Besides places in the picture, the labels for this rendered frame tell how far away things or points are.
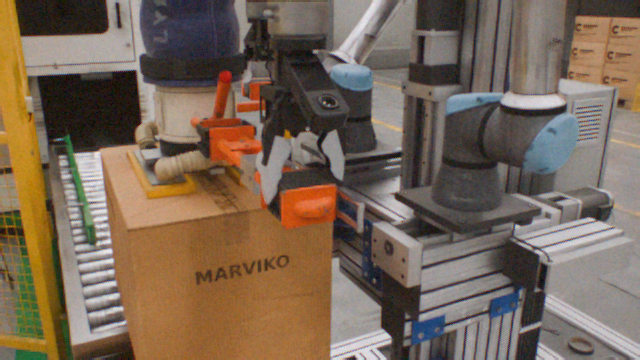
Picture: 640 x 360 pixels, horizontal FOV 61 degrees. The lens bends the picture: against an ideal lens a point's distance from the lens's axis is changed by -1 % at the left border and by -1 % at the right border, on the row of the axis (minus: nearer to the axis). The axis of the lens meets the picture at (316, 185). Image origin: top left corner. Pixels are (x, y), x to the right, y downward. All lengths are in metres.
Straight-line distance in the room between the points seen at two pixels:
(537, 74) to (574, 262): 0.42
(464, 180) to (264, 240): 0.42
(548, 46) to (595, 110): 0.60
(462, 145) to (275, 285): 0.47
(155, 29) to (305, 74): 0.57
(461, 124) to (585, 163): 0.58
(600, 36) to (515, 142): 8.13
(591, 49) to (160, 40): 8.38
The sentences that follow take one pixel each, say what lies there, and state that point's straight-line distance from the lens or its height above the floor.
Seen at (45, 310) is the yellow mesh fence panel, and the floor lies 0.31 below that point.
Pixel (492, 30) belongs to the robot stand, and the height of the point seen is 1.38.
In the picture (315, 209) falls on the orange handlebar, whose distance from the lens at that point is 0.67.
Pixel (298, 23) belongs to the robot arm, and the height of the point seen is 1.42.
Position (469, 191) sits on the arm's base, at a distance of 1.15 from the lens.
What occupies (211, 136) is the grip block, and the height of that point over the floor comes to 1.22.
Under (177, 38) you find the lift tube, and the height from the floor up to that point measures 1.38.
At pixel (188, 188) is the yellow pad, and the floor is 1.09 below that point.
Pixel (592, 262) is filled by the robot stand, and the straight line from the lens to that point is 1.29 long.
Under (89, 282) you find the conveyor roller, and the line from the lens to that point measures 2.04.
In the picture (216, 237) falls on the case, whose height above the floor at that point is 1.03.
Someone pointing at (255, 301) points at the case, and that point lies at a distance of 1.12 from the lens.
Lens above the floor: 1.45
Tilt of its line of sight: 19 degrees down
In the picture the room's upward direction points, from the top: straight up
